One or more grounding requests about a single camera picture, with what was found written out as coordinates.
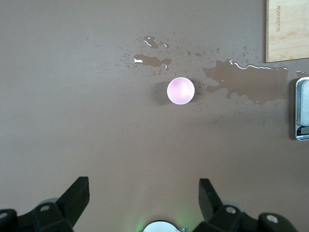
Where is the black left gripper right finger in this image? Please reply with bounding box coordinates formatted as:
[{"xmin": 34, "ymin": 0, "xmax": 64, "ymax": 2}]
[{"xmin": 195, "ymin": 178, "xmax": 299, "ymax": 232}]

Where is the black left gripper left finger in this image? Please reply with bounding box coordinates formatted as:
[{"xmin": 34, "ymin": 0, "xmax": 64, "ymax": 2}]
[{"xmin": 0, "ymin": 176, "xmax": 90, "ymax": 232}]

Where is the pink plastic cup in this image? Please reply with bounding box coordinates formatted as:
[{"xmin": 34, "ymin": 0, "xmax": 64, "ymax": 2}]
[{"xmin": 166, "ymin": 76, "xmax": 196, "ymax": 105}]

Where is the brown table mat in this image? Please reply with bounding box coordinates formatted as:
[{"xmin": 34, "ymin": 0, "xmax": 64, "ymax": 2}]
[{"xmin": 0, "ymin": 0, "xmax": 309, "ymax": 232}]

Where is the large liquid puddle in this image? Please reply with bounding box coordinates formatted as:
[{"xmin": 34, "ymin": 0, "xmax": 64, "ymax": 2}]
[{"xmin": 202, "ymin": 59, "xmax": 289, "ymax": 106}]

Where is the silver digital kitchen scale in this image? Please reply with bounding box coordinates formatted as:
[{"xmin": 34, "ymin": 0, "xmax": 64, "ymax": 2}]
[{"xmin": 294, "ymin": 76, "xmax": 309, "ymax": 141}]

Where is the medium liquid puddle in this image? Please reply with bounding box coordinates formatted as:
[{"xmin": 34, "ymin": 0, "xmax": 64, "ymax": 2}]
[{"xmin": 133, "ymin": 53, "xmax": 172, "ymax": 69}]

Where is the small liquid puddle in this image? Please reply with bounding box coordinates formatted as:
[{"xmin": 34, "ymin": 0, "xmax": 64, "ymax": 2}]
[{"xmin": 143, "ymin": 36, "xmax": 169, "ymax": 49}]

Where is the wooden cutting board metal handle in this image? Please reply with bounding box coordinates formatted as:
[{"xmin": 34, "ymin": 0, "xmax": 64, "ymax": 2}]
[{"xmin": 266, "ymin": 0, "xmax": 309, "ymax": 63}]

